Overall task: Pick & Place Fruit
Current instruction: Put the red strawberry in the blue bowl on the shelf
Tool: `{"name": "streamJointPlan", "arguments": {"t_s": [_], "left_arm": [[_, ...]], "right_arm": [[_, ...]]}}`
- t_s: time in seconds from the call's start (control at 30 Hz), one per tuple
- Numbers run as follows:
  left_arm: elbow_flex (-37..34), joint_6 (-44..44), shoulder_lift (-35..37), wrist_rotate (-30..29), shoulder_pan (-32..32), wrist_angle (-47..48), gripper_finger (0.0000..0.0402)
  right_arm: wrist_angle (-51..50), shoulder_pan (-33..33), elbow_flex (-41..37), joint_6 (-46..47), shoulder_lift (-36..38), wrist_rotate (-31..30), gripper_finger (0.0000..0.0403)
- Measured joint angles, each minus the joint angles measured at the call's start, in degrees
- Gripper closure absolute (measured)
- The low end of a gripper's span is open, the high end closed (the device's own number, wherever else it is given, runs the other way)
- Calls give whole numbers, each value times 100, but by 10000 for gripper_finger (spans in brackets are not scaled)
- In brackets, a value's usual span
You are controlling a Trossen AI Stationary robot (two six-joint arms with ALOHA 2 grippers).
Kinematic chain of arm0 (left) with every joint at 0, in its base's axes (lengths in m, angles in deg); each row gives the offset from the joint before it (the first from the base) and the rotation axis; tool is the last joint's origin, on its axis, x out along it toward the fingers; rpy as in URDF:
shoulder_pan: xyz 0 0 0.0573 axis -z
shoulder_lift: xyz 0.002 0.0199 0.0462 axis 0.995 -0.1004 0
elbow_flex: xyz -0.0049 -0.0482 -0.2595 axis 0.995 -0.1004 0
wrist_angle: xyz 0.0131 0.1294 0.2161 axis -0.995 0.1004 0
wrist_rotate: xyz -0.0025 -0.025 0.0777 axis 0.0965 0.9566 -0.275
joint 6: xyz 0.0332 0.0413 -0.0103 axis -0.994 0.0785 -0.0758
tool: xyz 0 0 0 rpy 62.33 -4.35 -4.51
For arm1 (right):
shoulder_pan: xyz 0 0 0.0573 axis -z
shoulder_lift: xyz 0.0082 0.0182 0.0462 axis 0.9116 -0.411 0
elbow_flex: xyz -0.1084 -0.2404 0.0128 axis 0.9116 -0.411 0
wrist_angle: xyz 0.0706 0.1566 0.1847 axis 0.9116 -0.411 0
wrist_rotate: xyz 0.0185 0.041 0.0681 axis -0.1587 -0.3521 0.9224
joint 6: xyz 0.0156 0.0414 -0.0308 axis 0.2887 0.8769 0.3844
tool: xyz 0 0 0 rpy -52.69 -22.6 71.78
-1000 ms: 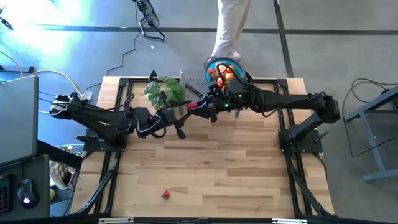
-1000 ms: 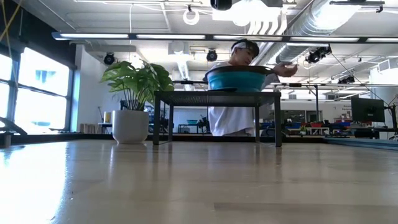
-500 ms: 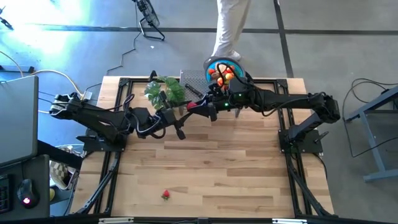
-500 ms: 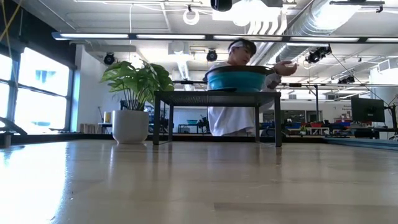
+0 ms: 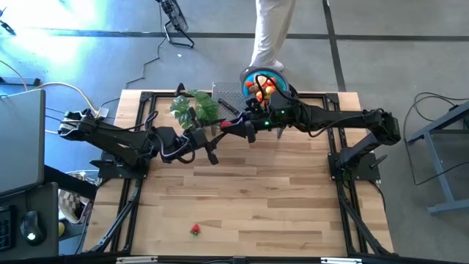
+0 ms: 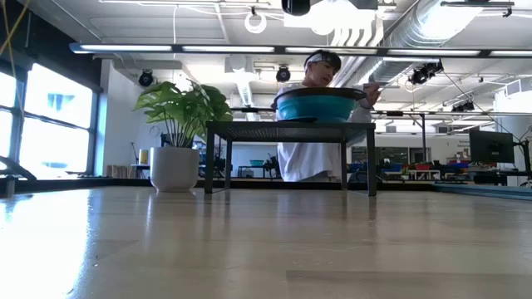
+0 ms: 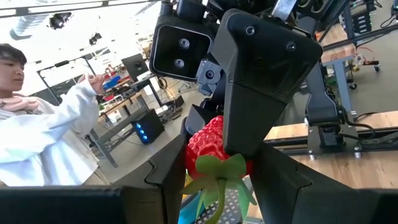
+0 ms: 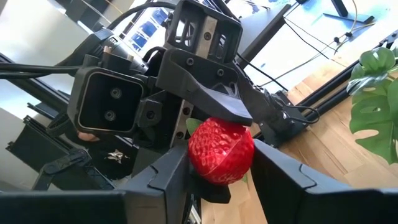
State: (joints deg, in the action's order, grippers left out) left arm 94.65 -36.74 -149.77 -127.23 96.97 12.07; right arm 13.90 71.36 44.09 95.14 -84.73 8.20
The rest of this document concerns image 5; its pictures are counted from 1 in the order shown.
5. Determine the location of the black computer mouse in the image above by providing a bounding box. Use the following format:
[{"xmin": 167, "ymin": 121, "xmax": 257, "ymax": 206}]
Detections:
[{"xmin": 18, "ymin": 210, "xmax": 47, "ymax": 246}]

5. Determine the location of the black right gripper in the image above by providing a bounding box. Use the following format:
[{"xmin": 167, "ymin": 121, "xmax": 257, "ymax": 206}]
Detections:
[{"xmin": 221, "ymin": 93, "xmax": 294, "ymax": 144}]

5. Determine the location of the black keyboard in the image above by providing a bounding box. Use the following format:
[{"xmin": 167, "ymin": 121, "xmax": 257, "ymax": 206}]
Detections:
[{"xmin": 0, "ymin": 205, "xmax": 16, "ymax": 254}]

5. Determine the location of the blue-grey metal table frame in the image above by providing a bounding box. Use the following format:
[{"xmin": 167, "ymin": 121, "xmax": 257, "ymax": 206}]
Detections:
[{"xmin": 405, "ymin": 100, "xmax": 469, "ymax": 216}]

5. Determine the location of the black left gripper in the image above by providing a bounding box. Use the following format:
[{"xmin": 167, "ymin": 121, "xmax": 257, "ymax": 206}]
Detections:
[{"xmin": 157, "ymin": 126, "xmax": 229, "ymax": 166}]

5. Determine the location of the green plant in white pot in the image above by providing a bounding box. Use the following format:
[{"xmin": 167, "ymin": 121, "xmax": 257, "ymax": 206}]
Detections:
[{"xmin": 169, "ymin": 89, "xmax": 220, "ymax": 130}]

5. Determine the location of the black floor cable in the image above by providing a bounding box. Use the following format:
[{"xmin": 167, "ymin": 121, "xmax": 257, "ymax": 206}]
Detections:
[{"xmin": 402, "ymin": 91, "xmax": 469, "ymax": 186}]

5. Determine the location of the silver frame bracket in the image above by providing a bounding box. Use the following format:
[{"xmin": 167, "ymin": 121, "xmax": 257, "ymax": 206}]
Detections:
[
  {"xmin": 321, "ymin": 257, "xmax": 363, "ymax": 264},
  {"xmin": 116, "ymin": 256, "xmax": 159, "ymax": 264}
]

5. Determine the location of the black fan cable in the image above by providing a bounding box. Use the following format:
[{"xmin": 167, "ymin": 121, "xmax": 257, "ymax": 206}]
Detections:
[{"xmin": 125, "ymin": 3, "xmax": 164, "ymax": 90}]

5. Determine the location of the dark grey desk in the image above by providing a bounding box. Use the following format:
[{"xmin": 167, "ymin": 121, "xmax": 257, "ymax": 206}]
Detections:
[{"xmin": 0, "ymin": 164, "xmax": 98, "ymax": 262}]

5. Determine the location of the black floor stand leg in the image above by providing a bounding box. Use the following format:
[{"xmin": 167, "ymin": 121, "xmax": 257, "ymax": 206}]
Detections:
[{"xmin": 0, "ymin": 7, "xmax": 18, "ymax": 37}]

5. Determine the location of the checkered bag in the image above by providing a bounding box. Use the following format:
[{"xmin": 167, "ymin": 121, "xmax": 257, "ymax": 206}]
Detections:
[{"xmin": 58, "ymin": 172, "xmax": 96, "ymax": 224}]

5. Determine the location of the beige floor cable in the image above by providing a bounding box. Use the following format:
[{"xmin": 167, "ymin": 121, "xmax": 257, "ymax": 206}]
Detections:
[{"xmin": 0, "ymin": 59, "xmax": 100, "ymax": 135}]

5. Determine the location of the person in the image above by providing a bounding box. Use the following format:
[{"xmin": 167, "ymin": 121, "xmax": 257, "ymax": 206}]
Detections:
[{"xmin": 248, "ymin": 0, "xmax": 298, "ymax": 73}]

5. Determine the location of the grey computer monitor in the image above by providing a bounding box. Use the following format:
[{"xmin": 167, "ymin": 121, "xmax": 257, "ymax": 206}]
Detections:
[{"xmin": 0, "ymin": 89, "xmax": 47, "ymax": 197}]

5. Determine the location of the black kitchen knife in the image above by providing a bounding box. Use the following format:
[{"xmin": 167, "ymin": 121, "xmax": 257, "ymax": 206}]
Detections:
[{"xmin": 218, "ymin": 98, "xmax": 239, "ymax": 115}]

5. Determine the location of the perforated metal shelf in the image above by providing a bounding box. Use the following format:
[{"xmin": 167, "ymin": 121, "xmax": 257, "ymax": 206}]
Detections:
[{"xmin": 211, "ymin": 81, "xmax": 286, "ymax": 139}]

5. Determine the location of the black floor fan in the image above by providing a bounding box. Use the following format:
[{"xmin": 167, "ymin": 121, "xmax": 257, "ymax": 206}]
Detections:
[{"xmin": 157, "ymin": 0, "xmax": 196, "ymax": 49}]

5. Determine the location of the blue collapsible colander bowl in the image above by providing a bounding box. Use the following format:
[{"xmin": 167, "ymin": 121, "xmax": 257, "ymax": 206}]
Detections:
[{"xmin": 240, "ymin": 67, "xmax": 292, "ymax": 107}]

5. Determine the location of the grey power strip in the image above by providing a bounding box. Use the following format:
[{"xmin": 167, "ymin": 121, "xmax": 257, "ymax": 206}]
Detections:
[{"xmin": 0, "ymin": 76, "xmax": 42, "ymax": 87}]

